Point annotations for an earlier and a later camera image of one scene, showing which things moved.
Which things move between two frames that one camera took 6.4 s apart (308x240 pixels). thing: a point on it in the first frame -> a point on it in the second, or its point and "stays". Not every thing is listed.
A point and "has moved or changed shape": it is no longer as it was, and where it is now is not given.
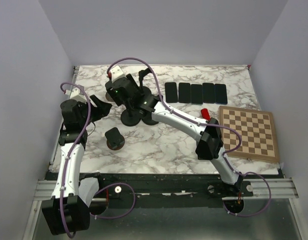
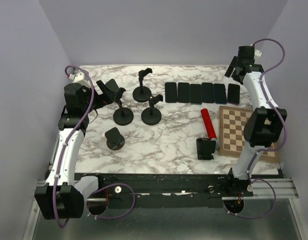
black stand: [131, 117] has moved or changed shape
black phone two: [208, 92] stays
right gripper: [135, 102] -> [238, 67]
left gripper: [102, 109] -> [108, 96]
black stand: [144, 90] stays
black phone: [196, 94] stays
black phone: [184, 92] stays
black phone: [220, 94] stays
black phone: [171, 92] stays
